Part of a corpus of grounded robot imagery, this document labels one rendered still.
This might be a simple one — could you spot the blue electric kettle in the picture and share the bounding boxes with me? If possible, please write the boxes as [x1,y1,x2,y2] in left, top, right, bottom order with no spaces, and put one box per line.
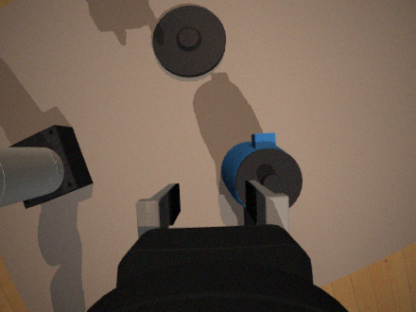
[221,132,303,225]

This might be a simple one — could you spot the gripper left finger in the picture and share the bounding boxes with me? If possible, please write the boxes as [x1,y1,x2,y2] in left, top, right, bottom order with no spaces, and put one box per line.
[136,183,181,239]

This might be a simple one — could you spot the black round disc with center stud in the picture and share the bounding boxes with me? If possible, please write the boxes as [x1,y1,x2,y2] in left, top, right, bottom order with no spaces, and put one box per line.
[152,6,226,78]

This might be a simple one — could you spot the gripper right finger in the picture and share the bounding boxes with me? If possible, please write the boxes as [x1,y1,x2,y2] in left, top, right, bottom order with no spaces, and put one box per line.
[245,181,289,233]

